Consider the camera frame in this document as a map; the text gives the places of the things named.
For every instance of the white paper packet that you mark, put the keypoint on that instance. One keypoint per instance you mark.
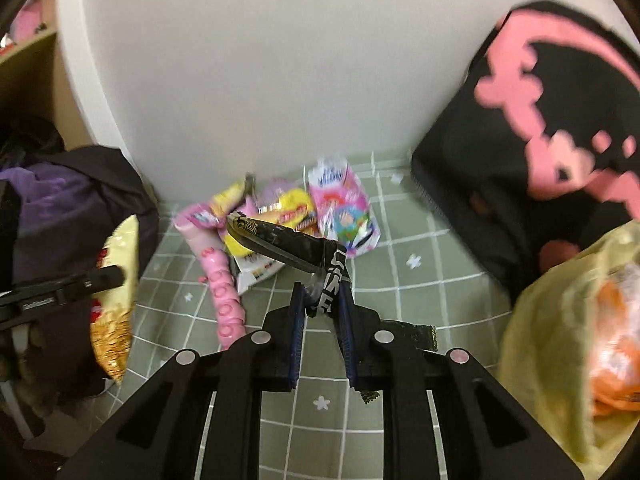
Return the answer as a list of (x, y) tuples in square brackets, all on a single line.
[(255, 272)]

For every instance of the black snack wrapper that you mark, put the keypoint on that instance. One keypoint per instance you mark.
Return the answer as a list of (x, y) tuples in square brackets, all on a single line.
[(280, 241)]

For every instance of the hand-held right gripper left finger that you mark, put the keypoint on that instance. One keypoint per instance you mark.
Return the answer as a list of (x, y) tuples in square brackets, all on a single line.
[(297, 340)]

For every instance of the purple translucent packet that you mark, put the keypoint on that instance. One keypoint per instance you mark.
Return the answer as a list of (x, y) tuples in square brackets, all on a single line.
[(275, 191)]

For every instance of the wooden shelf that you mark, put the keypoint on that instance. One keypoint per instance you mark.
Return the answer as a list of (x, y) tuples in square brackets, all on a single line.
[(30, 80)]

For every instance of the green checked tablecloth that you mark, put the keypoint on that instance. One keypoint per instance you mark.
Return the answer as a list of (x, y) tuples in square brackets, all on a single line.
[(430, 270)]

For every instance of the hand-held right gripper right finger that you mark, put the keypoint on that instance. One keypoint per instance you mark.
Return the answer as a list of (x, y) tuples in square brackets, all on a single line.
[(351, 347)]

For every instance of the yellow noodle snack packet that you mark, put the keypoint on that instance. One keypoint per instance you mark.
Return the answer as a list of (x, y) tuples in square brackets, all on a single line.
[(117, 325)]

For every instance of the pink white cartoon packet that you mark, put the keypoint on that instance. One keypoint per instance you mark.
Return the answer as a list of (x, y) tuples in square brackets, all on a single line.
[(345, 210)]

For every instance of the orange snack packet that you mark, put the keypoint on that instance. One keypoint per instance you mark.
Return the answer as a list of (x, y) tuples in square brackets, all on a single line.
[(617, 345)]

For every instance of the yellow snack wrapper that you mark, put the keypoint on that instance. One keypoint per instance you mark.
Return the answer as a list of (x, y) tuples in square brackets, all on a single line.
[(227, 205)]

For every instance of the pink caterpillar toy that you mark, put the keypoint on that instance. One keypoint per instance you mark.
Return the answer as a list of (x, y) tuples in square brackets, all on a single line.
[(224, 290)]

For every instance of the purple and black jacket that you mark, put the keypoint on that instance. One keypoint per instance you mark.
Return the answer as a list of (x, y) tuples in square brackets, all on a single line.
[(50, 200)]

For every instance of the pink plush toy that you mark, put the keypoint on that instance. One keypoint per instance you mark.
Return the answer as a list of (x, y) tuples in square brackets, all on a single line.
[(27, 20)]

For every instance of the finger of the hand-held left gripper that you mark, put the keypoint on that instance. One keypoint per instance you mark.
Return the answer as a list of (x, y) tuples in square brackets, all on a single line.
[(100, 278)]

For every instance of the yellow wafer packet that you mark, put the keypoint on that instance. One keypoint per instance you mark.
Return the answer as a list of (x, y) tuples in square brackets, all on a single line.
[(295, 212)]

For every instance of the black cushion pink print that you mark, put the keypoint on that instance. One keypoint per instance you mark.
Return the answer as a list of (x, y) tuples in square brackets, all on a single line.
[(465, 160)]

